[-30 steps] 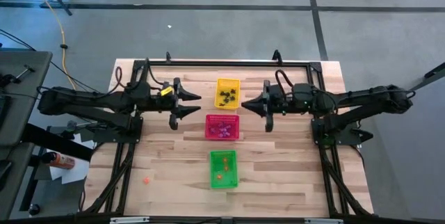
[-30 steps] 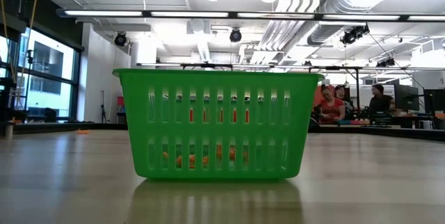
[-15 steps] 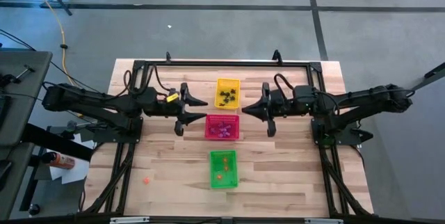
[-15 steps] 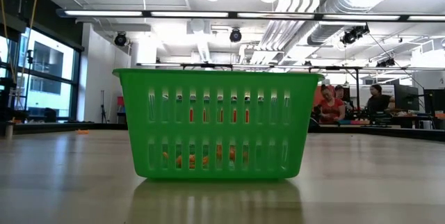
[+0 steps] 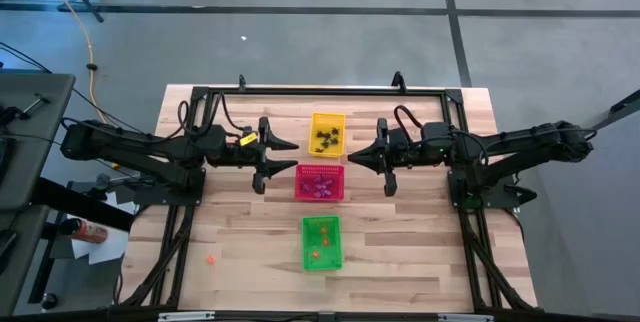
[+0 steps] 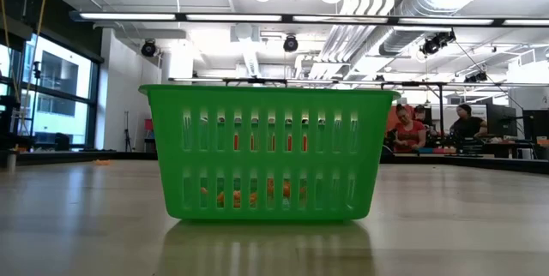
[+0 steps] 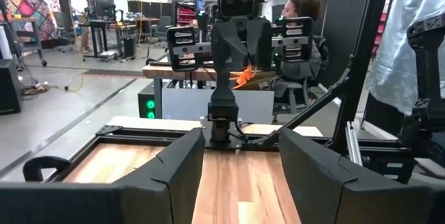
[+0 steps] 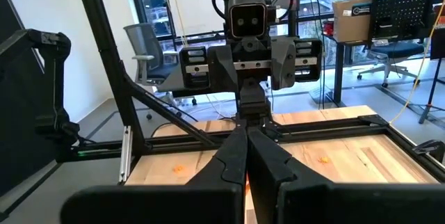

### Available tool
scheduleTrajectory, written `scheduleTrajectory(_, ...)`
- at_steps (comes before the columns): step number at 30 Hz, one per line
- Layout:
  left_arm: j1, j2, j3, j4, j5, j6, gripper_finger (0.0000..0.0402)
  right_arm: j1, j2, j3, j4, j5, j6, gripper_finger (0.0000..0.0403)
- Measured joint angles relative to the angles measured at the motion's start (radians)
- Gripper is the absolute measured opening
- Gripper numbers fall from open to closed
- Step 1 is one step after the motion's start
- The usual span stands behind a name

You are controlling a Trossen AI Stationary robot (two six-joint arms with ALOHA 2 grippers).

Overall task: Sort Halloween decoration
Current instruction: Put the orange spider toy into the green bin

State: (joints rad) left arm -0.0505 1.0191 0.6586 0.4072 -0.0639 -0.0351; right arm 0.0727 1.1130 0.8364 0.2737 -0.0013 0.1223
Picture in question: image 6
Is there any black beam with light strips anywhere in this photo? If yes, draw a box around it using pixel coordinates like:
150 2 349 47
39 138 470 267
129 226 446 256
68 9 549 29

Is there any black ceiling spotlight cluster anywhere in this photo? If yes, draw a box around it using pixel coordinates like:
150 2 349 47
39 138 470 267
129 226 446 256
462 70 489 85
419 30 457 57

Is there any green plastic basket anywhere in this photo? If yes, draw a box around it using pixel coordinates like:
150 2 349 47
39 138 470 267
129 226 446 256
138 83 401 222

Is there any person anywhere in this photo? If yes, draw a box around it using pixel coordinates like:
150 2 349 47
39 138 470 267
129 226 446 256
449 103 489 140
412 104 435 136
390 104 428 153

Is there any large glass window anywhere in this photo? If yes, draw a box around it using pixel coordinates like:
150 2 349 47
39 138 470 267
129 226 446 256
0 31 102 151

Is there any white sign board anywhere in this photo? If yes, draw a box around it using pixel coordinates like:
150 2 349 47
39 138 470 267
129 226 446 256
432 105 455 134

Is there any small dark tripod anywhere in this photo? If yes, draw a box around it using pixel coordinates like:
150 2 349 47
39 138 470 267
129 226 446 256
123 110 134 153

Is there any black tripod stand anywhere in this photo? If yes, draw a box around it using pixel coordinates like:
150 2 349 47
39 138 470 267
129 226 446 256
31 60 43 140

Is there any black table clamp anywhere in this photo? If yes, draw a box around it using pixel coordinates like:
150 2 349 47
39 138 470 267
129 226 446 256
380 144 399 165

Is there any black computer monitor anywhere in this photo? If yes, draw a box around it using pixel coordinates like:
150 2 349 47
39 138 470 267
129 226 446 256
486 103 519 138
522 109 549 142

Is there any black office desk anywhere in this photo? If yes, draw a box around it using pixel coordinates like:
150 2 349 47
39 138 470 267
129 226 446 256
484 141 549 160

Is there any silver ventilation duct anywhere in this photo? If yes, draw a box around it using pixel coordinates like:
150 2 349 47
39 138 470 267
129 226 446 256
377 0 498 57

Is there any yellow hanging cable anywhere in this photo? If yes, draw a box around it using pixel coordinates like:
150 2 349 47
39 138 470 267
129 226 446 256
21 0 51 114

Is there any black aluminium rig frame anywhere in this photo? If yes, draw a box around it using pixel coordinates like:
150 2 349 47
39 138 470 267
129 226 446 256
0 149 549 175

